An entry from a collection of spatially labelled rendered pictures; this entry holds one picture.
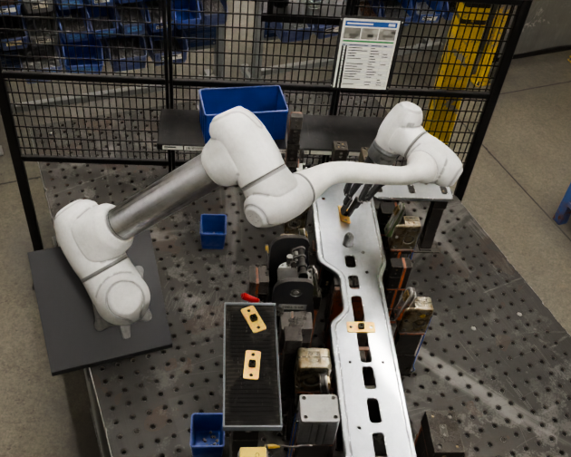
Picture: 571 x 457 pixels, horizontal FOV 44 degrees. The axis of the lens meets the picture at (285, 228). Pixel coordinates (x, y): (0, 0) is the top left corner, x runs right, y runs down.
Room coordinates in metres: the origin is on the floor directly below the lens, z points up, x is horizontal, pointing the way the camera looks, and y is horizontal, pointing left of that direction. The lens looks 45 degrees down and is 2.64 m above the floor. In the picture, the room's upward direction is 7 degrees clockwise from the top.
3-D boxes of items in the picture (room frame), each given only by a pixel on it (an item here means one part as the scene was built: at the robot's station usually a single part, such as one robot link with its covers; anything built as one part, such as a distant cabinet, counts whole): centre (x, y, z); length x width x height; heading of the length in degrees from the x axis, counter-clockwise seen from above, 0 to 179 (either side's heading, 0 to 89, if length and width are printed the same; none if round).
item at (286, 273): (1.36, -0.04, 0.94); 0.18 x 0.13 x 0.49; 8
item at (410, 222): (1.72, -0.40, 0.87); 0.12 x 0.09 x 0.35; 98
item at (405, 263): (1.58, -0.39, 0.84); 0.11 x 0.08 x 0.29; 98
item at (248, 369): (1.00, 0.04, 1.17); 0.08 x 0.04 x 0.01; 2
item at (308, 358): (1.11, -0.12, 0.89); 0.13 x 0.11 x 0.38; 98
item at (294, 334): (1.17, -0.06, 0.90); 0.05 x 0.05 x 0.40; 8
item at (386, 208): (1.85, -0.37, 0.84); 0.11 x 0.10 x 0.28; 98
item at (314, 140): (2.15, 0.07, 1.01); 0.90 x 0.22 x 0.03; 98
